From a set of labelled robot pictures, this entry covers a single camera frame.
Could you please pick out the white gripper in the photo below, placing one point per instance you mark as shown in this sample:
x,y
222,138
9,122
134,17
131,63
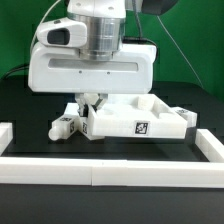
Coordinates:
x,y
54,69

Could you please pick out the white square tabletop part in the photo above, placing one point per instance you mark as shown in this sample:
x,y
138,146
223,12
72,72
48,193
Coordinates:
x,y
136,115

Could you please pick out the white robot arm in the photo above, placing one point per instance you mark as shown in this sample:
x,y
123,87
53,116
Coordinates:
x,y
87,51

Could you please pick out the white sheet with tags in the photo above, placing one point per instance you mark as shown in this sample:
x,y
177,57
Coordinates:
x,y
72,109

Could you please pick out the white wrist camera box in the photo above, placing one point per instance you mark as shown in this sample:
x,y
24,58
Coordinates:
x,y
62,32

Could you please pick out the white left fence wall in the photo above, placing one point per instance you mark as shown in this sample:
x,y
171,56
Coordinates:
x,y
6,135

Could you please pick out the white fence wall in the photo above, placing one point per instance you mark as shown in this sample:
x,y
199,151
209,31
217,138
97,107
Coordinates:
x,y
6,135
111,172
210,146

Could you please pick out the white front fence wall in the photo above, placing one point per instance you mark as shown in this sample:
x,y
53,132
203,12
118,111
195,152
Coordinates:
x,y
111,172

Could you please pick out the white right fence wall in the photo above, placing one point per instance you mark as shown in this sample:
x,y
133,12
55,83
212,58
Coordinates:
x,y
210,146

